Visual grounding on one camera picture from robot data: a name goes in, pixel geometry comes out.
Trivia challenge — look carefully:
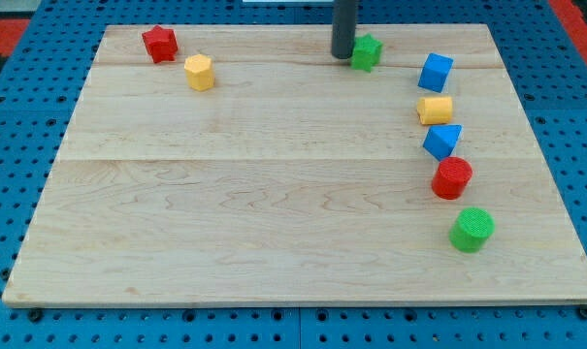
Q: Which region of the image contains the green star block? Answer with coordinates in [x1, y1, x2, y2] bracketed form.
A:
[350, 34, 383, 73]

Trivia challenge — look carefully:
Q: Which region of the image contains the blue cube block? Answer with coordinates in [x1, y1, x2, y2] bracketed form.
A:
[417, 52, 454, 93]

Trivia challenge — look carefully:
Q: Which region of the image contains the red star block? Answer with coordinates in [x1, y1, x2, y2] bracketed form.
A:
[142, 25, 179, 64]

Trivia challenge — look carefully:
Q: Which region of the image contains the light wooden board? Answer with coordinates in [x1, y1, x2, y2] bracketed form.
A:
[2, 24, 587, 308]

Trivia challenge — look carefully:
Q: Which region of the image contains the yellow hexagonal prism block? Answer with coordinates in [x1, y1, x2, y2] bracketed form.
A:
[184, 54, 214, 91]

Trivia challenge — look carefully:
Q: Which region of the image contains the blue triangular prism block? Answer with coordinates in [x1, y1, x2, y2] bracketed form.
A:
[423, 124, 463, 161]

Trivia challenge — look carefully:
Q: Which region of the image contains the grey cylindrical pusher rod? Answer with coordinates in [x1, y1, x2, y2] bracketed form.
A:
[331, 0, 358, 59]

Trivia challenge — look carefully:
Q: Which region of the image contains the yellow block on right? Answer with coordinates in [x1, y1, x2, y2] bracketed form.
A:
[416, 96, 453, 125]

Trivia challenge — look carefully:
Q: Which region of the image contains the red cylinder block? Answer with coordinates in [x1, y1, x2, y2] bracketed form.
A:
[431, 156, 473, 200]

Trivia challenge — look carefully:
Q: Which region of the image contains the green cylinder block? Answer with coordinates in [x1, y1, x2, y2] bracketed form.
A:
[449, 206, 495, 253]

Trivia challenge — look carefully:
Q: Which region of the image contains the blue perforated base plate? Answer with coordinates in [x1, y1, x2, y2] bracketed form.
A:
[0, 0, 587, 348]

